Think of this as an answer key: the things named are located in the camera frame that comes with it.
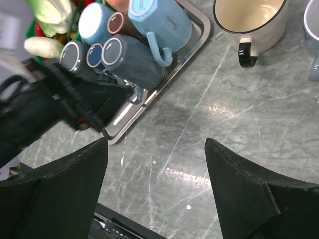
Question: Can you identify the toy cabbage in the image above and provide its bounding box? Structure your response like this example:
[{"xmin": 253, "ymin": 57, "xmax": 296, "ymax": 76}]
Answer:
[{"xmin": 25, "ymin": 0, "xmax": 76, "ymax": 37}]

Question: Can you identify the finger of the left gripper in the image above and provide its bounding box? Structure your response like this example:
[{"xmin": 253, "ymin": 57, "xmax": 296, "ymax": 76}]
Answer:
[{"xmin": 67, "ymin": 73, "xmax": 134, "ymax": 124}]

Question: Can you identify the toy white radish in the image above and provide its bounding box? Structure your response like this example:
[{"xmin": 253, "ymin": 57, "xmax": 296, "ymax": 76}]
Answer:
[{"xmin": 24, "ymin": 37, "xmax": 64, "ymax": 59}]

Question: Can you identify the cream mug black handle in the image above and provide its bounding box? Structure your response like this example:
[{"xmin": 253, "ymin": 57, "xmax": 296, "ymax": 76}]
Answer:
[{"xmin": 213, "ymin": 0, "xmax": 289, "ymax": 68}]

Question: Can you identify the maroon mug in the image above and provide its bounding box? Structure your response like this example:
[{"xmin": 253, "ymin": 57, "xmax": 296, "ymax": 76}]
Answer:
[{"xmin": 107, "ymin": 12, "xmax": 139, "ymax": 37}]

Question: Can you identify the toy red chili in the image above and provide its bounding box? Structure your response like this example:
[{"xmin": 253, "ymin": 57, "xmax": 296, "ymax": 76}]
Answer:
[{"xmin": 34, "ymin": 21, "xmax": 46, "ymax": 37}]

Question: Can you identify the light blue white-bottom mug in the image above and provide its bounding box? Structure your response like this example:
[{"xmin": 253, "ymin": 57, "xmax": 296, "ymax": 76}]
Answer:
[{"xmin": 78, "ymin": 2, "xmax": 114, "ymax": 45}]

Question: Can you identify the dark grey mug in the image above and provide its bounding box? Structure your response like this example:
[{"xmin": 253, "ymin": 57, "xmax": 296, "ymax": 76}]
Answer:
[{"xmin": 59, "ymin": 40, "xmax": 99, "ymax": 79}]

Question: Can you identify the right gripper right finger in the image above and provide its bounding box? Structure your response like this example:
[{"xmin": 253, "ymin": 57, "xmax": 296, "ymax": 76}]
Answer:
[{"xmin": 205, "ymin": 138, "xmax": 319, "ymax": 239}]

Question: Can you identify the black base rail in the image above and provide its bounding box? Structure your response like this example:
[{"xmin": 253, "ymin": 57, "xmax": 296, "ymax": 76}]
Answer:
[{"xmin": 88, "ymin": 203, "xmax": 167, "ymax": 239}]

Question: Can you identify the grey blue faceted mug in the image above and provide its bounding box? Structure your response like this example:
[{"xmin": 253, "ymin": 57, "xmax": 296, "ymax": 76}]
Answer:
[{"xmin": 101, "ymin": 34, "xmax": 165, "ymax": 105}]

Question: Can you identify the green plastic basket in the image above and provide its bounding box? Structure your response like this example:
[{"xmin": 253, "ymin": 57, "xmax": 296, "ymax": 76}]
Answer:
[{"xmin": 26, "ymin": 0, "xmax": 94, "ymax": 62}]

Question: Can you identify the pink mug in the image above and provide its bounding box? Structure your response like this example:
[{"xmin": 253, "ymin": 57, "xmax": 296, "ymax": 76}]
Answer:
[{"xmin": 105, "ymin": 0, "xmax": 129, "ymax": 14}]

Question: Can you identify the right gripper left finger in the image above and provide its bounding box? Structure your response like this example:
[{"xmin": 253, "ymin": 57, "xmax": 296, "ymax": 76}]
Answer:
[{"xmin": 0, "ymin": 138, "xmax": 108, "ymax": 239}]

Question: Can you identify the steel tray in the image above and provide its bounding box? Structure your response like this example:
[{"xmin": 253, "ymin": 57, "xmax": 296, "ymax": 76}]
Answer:
[{"xmin": 102, "ymin": 0, "xmax": 211, "ymax": 145}]

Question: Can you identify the white mug blue text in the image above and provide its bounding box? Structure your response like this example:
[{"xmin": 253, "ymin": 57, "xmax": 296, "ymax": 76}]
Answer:
[{"xmin": 303, "ymin": 0, "xmax": 319, "ymax": 82}]

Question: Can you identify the light blue faceted mug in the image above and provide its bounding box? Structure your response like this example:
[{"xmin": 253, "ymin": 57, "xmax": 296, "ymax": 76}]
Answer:
[{"xmin": 128, "ymin": 0, "xmax": 192, "ymax": 67}]

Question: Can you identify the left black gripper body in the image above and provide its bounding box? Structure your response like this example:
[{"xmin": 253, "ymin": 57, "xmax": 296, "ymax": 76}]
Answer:
[{"xmin": 0, "ymin": 59, "xmax": 105, "ymax": 167}]

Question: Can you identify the dark blue mug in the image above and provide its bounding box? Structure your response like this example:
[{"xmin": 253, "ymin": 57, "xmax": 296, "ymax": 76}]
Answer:
[{"xmin": 86, "ymin": 43, "xmax": 107, "ymax": 74}]

